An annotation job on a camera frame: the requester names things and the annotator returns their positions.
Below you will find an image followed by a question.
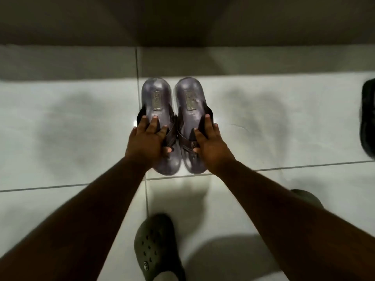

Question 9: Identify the grey brown sandal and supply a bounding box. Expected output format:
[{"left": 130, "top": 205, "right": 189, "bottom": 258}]
[
  {"left": 137, "top": 77, "right": 183, "bottom": 176},
  {"left": 173, "top": 76, "right": 215, "bottom": 175}
]

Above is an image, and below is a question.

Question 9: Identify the dark bed frame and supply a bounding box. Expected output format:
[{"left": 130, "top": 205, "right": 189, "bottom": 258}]
[{"left": 0, "top": 0, "right": 375, "bottom": 47}]

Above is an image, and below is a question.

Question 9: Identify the black flip-flop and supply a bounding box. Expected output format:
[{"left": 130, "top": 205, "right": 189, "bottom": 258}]
[{"left": 359, "top": 78, "right": 375, "bottom": 160}]

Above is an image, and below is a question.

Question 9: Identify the person's left hand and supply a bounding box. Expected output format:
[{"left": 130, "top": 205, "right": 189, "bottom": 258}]
[{"left": 125, "top": 114, "right": 173, "bottom": 171}]

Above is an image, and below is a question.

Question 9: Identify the dark green left clog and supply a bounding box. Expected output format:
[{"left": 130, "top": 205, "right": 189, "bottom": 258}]
[{"left": 134, "top": 213, "right": 187, "bottom": 281}]

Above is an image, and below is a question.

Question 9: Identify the beige left trouser leg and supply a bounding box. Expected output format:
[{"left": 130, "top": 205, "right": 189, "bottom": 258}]
[{"left": 153, "top": 270, "right": 178, "bottom": 281}]

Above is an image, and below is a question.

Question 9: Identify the person's left forearm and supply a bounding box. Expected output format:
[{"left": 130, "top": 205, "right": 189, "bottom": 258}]
[{"left": 0, "top": 156, "right": 150, "bottom": 281}]

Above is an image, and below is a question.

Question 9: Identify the dark green right clog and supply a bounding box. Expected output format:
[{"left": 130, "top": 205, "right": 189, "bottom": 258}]
[{"left": 290, "top": 189, "right": 325, "bottom": 209}]

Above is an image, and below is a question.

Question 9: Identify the dark green clog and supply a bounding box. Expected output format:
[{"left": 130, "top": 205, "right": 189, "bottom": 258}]
[
  {"left": 134, "top": 213, "right": 187, "bottom": 281},
  {"left": 290, "top": 189, "right": 325, "bottom": 209}
]

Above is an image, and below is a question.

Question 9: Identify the person's right hand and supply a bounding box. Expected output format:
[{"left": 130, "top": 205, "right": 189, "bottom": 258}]
[{"left": 193, "top": 114, "right": 237, "bottom": 175}]

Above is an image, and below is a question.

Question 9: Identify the person's right forearm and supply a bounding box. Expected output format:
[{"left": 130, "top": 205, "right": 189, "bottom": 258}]
[{"left": 215, "top": 159, "right": 375, "bottom": 281}]

